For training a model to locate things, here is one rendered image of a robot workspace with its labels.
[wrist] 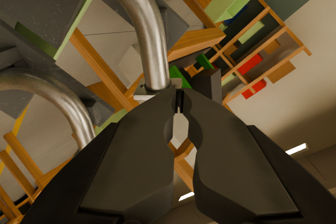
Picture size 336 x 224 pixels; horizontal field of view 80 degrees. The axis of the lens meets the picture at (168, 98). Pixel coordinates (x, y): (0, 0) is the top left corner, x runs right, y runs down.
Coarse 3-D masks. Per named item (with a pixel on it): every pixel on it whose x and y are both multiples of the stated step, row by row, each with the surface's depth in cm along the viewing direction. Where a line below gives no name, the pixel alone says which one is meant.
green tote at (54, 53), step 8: (88, 0) 36; (80, 8) 36; (80, 16) 38; (16, 24) 44; (72, 24) 38; (24, 32) 44; (32, 32) 43; (72, 32) 40; (32, 40) 43; (40, 40) 42; (64, 40) 40; (40, 48) 43; (48, 48) 42; (56, 48) 41; (56, 56) 43
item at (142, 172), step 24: (168, 96) 11; (120, 120) 9; (144, 120) 9; (168, 120) 9; (120, 144) 8; (144, 144) 8; (120, 168) 7; (144, 168) 7; (168, 168) 7; (96, 192) 6; (120, 192) 6; (144, 192) 6; (168, 192) 7; (144, 216) 6
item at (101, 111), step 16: (0, 32) 28; (16, 32) 29; (32, 48) 29; (32, 64) 30; (48, 64) 30; (64, 80) 31; (0, 96) 34; (16, 96) 34; (32, 96) 34; (80, 96) 32; (96, 96) 33; (16, 112) 35; (96, 112) 32; (112, 112) 33
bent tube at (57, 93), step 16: (0, 80) 26; (16, 80) 26; (32, 80) 26; (48, 80) 27; (48, 96) 27; (64, 96) 27; (64, 112) 28; (80, 112) 29; (80, 128) 29; (80, 144) 31
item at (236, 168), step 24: (192, 96) 11; (192, 120) 10; (216, 120) 9; (240, 120) 9; (216, 144) 8; (240, 144) 8; (216, 168) 7; (240, 168) 7; (264, 168) 7; (216, 192) 6; (240, 192) 6; (264, 192) 6; (216, 216) 7; (240, 216) 6; (264, 216) 6
